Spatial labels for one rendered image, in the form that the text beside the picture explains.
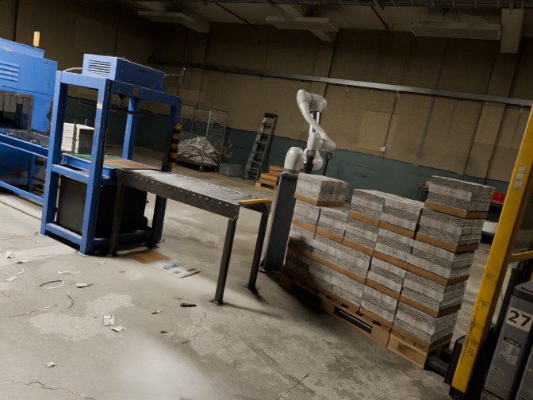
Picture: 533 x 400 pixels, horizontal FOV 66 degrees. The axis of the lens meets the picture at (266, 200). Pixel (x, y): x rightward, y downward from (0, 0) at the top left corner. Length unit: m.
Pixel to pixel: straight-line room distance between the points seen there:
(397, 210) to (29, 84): 4.72
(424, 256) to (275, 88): 8.97
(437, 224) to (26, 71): 5.03
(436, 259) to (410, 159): 7.17
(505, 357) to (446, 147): 7.56
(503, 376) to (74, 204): 3.60
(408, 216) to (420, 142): 7.04
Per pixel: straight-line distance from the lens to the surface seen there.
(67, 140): 4.71
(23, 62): 6.04
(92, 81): 3.91
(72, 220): 4.24
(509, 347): 2.76
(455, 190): 2.94
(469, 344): 2.80
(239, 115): 11.95
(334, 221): 3.43
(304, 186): 3.64
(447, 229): 2.94
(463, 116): 10.00
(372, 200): 3.22
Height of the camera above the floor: 1.36
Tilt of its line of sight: 9 degrees down
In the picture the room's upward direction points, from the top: 11 degrees clockwise
